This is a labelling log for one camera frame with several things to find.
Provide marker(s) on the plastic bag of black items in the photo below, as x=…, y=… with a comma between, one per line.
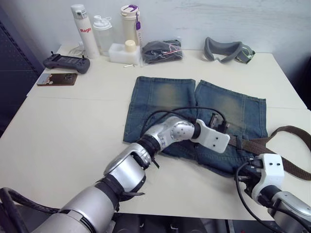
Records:
x=160, y=52

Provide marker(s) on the small metal pin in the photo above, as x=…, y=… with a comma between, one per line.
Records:
x=129, y=65

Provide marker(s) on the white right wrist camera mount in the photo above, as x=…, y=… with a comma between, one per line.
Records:
x=272, y=170

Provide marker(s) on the brown braided belt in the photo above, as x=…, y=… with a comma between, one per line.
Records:
x=255, y=144

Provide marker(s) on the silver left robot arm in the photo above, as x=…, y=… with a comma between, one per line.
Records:
x=126, y=174

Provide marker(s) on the brown flat phone case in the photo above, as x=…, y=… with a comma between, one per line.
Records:
x=63, y=78

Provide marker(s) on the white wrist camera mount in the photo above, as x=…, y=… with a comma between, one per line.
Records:
x=272, y=170
x=213, y=140

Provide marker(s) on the blue denim shorts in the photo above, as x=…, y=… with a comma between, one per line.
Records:
x=150, y=102

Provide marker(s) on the white Raglo bottle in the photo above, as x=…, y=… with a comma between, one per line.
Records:
x=85, y=36

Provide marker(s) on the cream round cap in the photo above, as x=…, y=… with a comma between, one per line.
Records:
x=130, y=46

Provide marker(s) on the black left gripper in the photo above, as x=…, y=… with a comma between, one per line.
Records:
x=219, y=125

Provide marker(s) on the cream tumbler with purple lid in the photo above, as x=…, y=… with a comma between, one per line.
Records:
x=128, y=26

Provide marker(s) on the white foam block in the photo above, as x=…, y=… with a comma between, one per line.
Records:
x=116, y=55

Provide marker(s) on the dark blue metal cabinet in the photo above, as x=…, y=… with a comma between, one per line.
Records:
x=14, y=72

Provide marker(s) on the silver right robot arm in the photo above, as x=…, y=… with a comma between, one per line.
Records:
x=291, y=204

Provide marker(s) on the grey handheld controller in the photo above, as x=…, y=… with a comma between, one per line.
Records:
x=65, y=61

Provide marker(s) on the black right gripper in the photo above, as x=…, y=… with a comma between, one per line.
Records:
x=251, y=172

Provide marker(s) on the grey padded goggles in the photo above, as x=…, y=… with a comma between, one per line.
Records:
x=218, y=47

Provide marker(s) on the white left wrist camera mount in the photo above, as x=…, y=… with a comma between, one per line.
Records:
x=213, y=140

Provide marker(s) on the clear plastic shaker bottle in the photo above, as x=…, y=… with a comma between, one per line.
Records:
x=103, y=36

